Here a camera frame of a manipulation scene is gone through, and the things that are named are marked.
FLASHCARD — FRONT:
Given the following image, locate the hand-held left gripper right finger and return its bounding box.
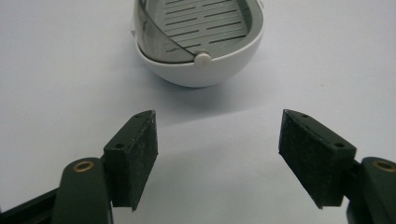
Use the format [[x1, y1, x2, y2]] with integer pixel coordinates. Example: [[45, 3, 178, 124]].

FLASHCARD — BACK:
[[277, 108, 396, 224]]

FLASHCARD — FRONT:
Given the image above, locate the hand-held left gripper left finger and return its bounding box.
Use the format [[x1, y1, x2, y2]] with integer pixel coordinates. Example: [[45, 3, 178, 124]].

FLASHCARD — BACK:
[[51, 109, 159, 224]]

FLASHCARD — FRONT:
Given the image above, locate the white bowl with grey strainer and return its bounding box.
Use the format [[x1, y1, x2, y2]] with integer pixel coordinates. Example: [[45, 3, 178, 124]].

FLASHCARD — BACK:
[[130, 0, 265, 89]]

